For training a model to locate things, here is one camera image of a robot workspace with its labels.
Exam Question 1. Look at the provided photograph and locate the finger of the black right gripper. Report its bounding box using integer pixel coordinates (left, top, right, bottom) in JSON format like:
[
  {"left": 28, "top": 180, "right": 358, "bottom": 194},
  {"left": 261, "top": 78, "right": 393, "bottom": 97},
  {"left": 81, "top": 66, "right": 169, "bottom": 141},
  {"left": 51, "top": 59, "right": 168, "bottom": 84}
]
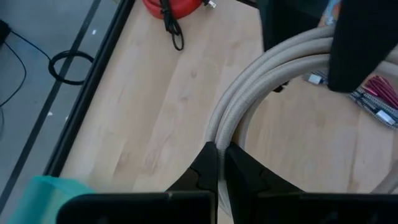
[{"left": 328, "top": 0, "right": 398, "bottom": 93}]

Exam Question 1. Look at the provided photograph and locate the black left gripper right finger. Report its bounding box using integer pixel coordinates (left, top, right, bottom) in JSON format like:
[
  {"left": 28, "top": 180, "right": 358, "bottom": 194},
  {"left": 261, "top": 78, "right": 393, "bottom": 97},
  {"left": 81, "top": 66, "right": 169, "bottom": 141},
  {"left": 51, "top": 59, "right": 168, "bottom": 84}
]
[{"left": 224, "top": 142, "right": 398, "bottom": 224}]

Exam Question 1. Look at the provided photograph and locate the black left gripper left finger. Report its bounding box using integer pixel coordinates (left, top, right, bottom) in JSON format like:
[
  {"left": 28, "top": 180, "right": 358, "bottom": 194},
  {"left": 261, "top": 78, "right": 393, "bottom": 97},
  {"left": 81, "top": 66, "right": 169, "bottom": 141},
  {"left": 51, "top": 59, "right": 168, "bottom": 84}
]
[{"left": 57, "top": 141, "right": 218, "bottom": 224}]

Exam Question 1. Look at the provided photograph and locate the maroon braided cable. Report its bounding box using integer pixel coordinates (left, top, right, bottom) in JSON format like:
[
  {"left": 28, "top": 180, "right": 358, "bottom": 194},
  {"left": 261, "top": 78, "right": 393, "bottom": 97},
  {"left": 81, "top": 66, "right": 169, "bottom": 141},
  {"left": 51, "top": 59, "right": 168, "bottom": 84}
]
[{"left": 362, "top": 74, "right": 398, "bottom": 110}]

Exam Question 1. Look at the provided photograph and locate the grey braided cable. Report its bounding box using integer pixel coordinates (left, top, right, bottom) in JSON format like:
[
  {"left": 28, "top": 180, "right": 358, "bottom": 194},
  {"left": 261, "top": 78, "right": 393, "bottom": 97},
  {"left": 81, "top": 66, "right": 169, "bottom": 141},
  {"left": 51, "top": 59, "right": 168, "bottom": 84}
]
[{"left": 303, "top": 70, "right": 398, "bottom": 130}]

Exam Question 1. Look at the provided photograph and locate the beige cable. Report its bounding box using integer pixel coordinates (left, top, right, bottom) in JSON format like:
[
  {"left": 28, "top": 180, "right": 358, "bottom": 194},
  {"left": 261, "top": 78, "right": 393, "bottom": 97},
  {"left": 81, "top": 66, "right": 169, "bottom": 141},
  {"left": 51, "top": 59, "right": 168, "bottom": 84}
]
[{"left": 205, "top": 24, "right": 398, "bottom": 218}]

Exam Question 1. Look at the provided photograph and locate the teal translucent plastic bin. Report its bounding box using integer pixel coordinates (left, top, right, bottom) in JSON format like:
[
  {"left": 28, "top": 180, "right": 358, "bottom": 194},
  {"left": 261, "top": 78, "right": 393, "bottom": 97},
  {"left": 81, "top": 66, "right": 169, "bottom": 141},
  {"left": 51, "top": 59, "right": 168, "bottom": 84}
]
[{"left": 6, "top": 175, "right": 96, "bottom": 224}]

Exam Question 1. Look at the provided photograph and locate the red desk lamp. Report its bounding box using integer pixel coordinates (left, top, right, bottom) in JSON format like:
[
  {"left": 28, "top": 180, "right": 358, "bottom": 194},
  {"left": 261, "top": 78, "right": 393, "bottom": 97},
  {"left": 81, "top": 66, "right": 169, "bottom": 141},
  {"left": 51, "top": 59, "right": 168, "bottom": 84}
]
[{"left": 142, "top": 0, "right": 205, "bottom": 20}]

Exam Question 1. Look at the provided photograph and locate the black metal table frame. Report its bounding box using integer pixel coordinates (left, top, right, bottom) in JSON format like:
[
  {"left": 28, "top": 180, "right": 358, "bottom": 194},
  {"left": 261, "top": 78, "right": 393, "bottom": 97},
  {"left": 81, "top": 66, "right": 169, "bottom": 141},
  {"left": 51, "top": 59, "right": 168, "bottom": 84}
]
[{"left": 43, "top": 0, "right": 137, "bottom": 178}]

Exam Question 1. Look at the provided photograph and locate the black coiled floor cable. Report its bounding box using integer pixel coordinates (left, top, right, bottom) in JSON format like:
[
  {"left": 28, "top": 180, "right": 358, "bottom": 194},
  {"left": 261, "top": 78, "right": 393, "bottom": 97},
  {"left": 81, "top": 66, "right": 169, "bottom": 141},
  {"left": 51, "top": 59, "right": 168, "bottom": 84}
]
[{"left": 9, "top": 29, "right": 95, "bottom": 86}]

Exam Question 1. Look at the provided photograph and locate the black lamp cord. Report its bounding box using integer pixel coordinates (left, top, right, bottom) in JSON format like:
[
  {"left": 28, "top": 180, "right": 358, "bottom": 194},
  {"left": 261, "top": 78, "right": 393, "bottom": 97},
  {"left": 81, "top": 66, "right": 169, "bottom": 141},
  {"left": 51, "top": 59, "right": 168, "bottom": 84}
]
[{"left": 160, "top": 0, "right": 217, "bottom": 52}]

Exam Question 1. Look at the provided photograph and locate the black loose floor cable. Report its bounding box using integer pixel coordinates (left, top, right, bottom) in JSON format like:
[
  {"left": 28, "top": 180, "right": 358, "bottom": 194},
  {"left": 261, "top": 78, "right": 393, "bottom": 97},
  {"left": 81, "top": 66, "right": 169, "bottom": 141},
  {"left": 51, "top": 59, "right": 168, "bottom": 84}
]
[{"left": 0, "top": 18, "right": 27, "bottom": 108}]

